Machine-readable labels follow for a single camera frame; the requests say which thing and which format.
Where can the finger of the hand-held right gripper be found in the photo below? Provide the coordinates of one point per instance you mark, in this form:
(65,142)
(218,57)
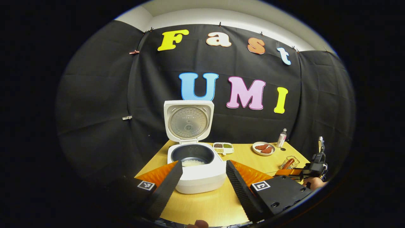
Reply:
(286,172)

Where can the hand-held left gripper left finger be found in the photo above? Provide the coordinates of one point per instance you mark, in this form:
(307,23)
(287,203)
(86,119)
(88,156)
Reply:
(164,193)

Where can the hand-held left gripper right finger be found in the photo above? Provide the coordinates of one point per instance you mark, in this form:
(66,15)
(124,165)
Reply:
(242,193)

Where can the brown wooden spoon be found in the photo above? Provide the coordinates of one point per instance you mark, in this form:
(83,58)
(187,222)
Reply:
(288,164)

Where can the white rice cooker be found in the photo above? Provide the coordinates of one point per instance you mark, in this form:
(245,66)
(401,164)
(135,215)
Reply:
(202,177)

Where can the white rice heap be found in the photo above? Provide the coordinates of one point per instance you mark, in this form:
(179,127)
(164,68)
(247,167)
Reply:
(193,163)

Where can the small pink label bottle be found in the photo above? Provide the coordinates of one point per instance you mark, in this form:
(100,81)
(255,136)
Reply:
(282,139)

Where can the white round plate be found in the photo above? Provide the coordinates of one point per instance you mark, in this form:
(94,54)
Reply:
(257,151)

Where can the white divided grain dish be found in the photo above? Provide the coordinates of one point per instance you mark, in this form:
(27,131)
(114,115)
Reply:
(223,147)

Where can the pink cloth clip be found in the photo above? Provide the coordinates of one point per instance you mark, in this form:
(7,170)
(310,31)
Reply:
(134,52)

